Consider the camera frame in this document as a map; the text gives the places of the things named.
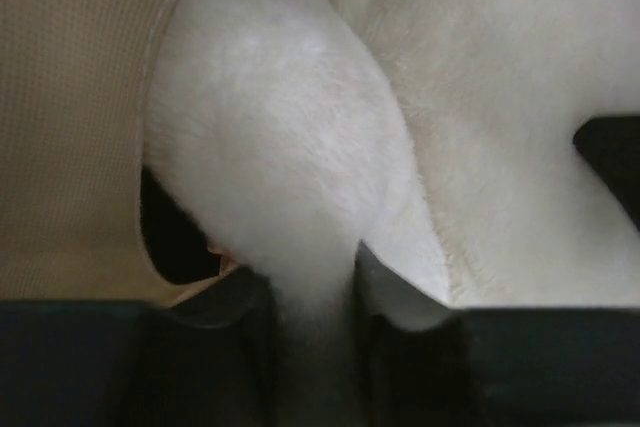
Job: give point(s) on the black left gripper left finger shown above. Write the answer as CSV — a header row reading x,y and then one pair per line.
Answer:
x,y
203,362

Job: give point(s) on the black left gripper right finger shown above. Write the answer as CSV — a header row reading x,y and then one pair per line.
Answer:
x,y
426,364

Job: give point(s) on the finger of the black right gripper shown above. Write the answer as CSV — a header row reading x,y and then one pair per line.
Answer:
x,y
610,146

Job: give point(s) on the white fluffy cushion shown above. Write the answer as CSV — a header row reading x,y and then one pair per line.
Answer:
x,y
437,132

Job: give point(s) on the beige pet tent fabric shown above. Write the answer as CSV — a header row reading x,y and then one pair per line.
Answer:
x,y
74,81

